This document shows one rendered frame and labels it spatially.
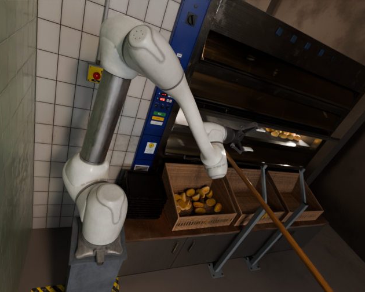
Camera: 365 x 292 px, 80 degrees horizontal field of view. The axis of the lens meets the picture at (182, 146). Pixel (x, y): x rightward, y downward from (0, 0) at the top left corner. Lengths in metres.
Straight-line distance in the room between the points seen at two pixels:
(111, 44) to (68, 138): 1.03
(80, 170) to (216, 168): 0.57
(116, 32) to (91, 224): 0.66
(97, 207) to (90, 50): 0.90
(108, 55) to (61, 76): 0.74
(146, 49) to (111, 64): 0.19
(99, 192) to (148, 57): 0.51
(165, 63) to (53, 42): 0.89
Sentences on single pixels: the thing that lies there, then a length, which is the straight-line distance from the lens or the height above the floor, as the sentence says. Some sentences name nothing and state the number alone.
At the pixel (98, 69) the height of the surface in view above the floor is 1.49.
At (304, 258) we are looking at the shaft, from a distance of 1.25.
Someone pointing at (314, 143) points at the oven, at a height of 1.24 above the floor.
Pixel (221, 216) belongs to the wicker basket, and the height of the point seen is 0.71.
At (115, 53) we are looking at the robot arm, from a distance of 0.75.
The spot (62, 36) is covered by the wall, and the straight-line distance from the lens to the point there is 1.42.
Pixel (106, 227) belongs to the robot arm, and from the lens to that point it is 0.90.
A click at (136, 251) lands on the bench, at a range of 1.77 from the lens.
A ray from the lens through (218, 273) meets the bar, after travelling 2.47.
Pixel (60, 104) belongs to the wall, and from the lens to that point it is 1.55.
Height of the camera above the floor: 1.90
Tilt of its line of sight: 29 degrees down
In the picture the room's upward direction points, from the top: 23 degrees clockwise
